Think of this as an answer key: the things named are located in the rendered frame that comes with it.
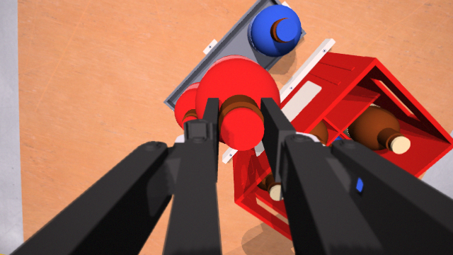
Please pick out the grey rectangular tray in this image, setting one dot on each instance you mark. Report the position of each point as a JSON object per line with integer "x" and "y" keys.
{"x": 234, "y": 44}

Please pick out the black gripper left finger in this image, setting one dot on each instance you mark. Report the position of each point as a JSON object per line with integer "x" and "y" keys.
{"x": 114, "y": 216}

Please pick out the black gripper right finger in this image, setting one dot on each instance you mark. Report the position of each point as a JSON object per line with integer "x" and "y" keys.
{"x": 407, "y": 215}

